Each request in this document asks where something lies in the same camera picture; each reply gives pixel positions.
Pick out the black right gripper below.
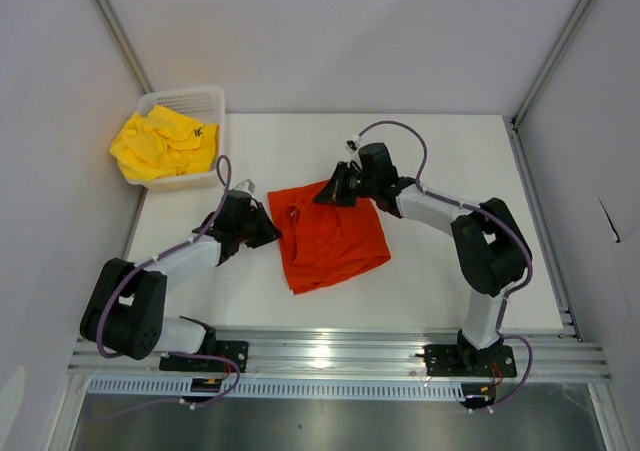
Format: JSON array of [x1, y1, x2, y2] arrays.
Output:
[[312, 162, 377, 209]]

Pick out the orange shorts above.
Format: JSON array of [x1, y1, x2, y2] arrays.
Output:
[[267, 181, 391, 295]]

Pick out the yellow shorts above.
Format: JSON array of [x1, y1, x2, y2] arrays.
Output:
[[109, 105, 219, 181]]

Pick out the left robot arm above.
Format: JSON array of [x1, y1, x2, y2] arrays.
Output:
[[79, 189, 281, 371]]

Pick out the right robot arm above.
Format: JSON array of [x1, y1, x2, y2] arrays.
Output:
[[313, 143, 533, 375]]

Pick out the white plastic basket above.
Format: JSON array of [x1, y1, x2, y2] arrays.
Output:
[[126, 86, 228, 193]]

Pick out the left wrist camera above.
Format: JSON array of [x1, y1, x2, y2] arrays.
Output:
[[234, 179, 255, 196]]

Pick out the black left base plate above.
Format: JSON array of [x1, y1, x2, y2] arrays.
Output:
[[159, 340, 250, 373]]

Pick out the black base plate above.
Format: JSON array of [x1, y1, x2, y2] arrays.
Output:
[[415, 343, 517, 378], [159, 340, 250, 373]]

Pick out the aluminium mounting rail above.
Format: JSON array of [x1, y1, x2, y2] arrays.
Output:
[[67, 326, 614, 383]]

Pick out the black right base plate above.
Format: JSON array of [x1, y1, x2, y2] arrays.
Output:
[[415, 343, 517, 378]]

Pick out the slotted cable duct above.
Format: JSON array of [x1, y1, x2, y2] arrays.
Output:
[[87, 375, 490, 402]]

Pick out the right aluminium frame post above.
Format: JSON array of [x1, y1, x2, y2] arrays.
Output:
[[510, 0, 597, 131]]

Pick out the aluminium frame post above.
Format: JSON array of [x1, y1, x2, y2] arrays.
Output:
[[510, 0, 597, 131], [91, 0, 153, 94]]

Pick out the left aluminium frame post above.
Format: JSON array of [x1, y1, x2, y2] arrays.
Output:
[[91, 0, 153, 94]]

